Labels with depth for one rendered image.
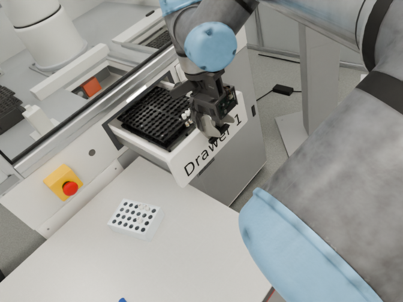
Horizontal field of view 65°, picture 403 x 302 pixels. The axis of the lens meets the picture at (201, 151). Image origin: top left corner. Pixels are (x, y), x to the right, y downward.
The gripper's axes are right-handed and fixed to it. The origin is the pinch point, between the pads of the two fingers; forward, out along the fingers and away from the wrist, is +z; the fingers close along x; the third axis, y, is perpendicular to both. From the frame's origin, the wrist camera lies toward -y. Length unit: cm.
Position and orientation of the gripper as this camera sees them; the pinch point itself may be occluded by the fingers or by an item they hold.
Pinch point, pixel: (214, 131)
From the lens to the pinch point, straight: 81.1
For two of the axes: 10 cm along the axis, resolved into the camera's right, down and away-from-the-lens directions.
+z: 2.6, 6.8, 6.9
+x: 6.4, -6.5, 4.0
